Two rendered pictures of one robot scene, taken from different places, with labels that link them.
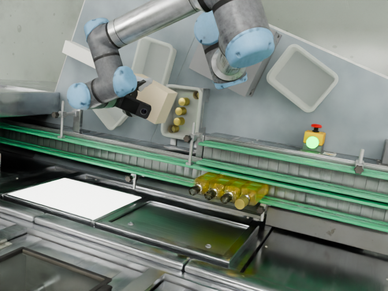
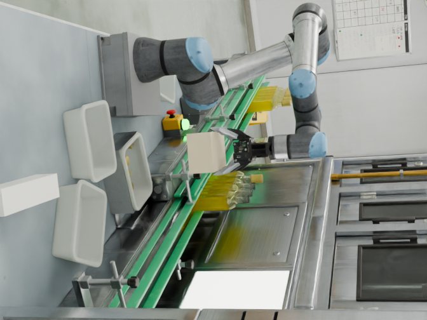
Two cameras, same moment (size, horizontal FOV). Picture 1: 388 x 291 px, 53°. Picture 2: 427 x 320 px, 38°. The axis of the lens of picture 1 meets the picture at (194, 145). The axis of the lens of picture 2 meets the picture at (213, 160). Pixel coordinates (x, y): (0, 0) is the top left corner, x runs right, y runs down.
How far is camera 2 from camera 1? 258 cm
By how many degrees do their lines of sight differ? 92
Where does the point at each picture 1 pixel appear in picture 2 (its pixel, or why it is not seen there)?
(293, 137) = (158, 134)
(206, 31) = (208, 58)
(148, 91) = (218, 140)
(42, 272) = (380, 273)
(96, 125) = (56, 294)
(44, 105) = not seen: outside the picture
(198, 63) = (136, 104)
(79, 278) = (369, 257)
